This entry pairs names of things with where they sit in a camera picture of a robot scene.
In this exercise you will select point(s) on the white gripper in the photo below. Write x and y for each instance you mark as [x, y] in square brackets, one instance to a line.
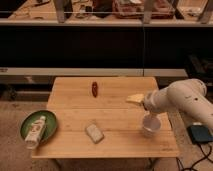
[139, 99]

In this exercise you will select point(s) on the green ceramic bowl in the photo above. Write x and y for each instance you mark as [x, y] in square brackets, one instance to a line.
[51, 124]

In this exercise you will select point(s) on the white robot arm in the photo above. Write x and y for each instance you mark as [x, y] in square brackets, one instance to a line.
[186, 95]

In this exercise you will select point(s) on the white paper cup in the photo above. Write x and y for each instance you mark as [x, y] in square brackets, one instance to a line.
[151, 124]

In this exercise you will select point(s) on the red chili pepper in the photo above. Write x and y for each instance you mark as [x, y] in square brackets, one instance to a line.
[95, 89]

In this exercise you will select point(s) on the wooden table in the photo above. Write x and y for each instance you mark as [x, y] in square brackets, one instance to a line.
[72, 102]

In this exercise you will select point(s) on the beige sponge block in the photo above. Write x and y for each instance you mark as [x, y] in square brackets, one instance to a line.
[94, 133]

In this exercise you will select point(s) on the blue black box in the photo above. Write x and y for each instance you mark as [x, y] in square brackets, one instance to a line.
[199, 134]

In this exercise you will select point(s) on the red tray of clutter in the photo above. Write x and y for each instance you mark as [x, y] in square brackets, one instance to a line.
[161, 9]

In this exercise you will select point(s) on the long metal shelf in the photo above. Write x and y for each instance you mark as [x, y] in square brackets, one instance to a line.
[99, 13]

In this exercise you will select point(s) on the white plastic bottle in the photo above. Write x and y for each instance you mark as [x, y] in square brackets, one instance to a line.
[35, 133]

